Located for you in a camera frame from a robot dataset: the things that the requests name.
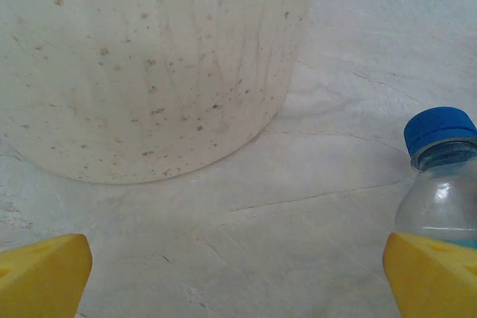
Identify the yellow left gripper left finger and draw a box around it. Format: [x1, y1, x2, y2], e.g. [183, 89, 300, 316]
[0, 233, 93, 318]

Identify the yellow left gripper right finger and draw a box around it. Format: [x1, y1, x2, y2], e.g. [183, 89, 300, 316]
[382, 232, 477, 318]

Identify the Fiji water bottle blue cap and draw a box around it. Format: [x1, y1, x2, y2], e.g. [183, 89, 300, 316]
[394, 106, 477, 250]

